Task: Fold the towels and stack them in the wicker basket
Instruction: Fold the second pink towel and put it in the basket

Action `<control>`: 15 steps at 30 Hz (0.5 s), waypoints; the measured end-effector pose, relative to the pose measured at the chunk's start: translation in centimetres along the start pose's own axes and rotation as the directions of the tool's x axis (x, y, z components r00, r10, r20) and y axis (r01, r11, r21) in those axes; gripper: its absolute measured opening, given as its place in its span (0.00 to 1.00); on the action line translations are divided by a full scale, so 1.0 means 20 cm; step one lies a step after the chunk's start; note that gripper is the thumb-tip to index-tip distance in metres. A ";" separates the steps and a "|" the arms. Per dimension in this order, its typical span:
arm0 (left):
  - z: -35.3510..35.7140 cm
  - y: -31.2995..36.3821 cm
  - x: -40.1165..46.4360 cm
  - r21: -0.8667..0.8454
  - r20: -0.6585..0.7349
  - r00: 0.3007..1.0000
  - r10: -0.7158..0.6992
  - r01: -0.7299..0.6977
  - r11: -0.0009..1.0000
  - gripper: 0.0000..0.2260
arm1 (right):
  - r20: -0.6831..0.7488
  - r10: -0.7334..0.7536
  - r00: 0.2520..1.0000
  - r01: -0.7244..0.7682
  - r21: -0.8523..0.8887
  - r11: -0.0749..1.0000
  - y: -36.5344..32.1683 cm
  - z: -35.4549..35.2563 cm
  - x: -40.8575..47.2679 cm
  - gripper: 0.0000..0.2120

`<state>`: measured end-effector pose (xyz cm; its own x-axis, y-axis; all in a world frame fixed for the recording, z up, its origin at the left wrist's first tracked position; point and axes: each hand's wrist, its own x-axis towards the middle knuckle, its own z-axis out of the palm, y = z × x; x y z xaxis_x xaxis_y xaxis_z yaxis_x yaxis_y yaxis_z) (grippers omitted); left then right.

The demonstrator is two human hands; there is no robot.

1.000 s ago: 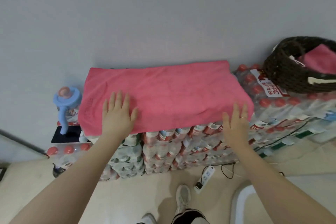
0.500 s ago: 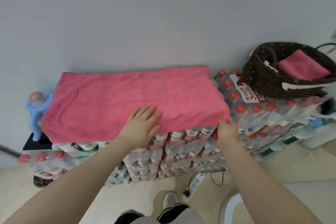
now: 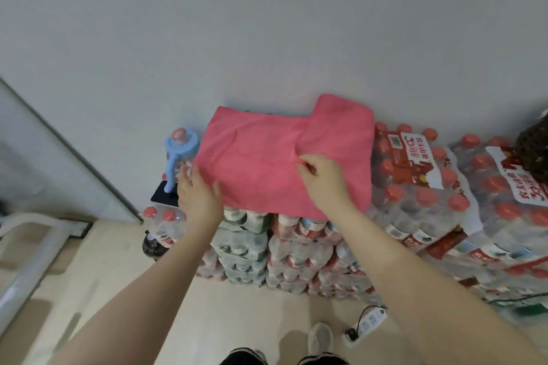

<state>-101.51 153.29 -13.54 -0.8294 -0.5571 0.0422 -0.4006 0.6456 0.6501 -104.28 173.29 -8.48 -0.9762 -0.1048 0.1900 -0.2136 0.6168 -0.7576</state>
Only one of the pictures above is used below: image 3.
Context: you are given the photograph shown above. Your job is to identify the person's left hand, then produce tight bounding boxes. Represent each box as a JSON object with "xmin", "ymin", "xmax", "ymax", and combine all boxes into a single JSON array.
[{"xmin": 176, "ymin": 163, "xmax": 224, "ymax": 233}]

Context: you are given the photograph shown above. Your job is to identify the dark water jug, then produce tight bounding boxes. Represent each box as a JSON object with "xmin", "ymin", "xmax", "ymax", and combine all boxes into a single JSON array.
[{"xmin": 142, "ymin": 230, "xmax": 170, "ymax": 261}]

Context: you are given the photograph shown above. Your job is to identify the white power strip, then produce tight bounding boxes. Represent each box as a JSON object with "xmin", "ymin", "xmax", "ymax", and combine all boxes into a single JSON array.
[{"xmin": 342, "ymin": 307, "xmax": 388, "ymax": 347}]

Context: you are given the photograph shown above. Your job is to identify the black cable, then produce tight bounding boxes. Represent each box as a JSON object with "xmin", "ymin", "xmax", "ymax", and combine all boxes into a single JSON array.
[{"xmin": 354, "ymin": 303, "xmax": 388, "ymax": 334}]

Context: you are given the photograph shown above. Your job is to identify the person's right forearm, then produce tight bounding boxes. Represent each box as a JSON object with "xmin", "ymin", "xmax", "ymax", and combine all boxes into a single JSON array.
[{"xmin": 329, "ymin": 202, "xmax": 548, "ymax": 365}]

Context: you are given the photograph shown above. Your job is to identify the person's right hand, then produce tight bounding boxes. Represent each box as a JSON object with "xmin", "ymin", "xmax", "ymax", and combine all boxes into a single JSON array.
[{"xmin": 295, "ymin": 153, "xmax": 357, "ymax": 220}]

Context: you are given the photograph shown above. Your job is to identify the black phone pink case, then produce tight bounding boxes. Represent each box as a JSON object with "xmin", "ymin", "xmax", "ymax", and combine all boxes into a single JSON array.
[{"xmin": 150, "ymin": 180, "xmax": 180, "ymax": 208}]

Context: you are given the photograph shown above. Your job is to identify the pink towel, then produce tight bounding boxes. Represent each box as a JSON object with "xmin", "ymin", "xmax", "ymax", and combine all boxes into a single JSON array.
[{"xmin": 192, "ymin": 94, "xmax": 377, "ymax": 221}]

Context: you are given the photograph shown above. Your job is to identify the person's left forearm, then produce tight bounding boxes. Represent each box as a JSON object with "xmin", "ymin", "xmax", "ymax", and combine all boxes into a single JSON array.
[{"xmin": 49, "ymin": 219, "xmax": 215, "ymax": 365}]

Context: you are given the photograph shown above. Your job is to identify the person's black striped trousers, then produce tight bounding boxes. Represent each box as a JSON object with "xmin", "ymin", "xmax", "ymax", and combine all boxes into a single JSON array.
[{"xmin": 219, "ymin": 347, "xmax": 350, "ymax": 365}]

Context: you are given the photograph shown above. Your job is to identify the brown woven basket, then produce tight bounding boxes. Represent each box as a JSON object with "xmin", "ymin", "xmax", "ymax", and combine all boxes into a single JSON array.
[{"xmin": 513, "ymin": 110, "xmax": 548, "ymax": 184}]

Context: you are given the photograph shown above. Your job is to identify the blue lidded water jug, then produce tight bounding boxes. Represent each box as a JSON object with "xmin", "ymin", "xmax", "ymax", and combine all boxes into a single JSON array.
[{"xmin": 164, "ymin": 127, "xmax": 201, "ymax": 194}]

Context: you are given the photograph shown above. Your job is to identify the stack of bottled water packs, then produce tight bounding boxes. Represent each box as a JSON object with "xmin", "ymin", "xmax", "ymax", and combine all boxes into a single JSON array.
[{"xmin": 141, "ymin": 120, "xmax": 548, "ymax": 323}]

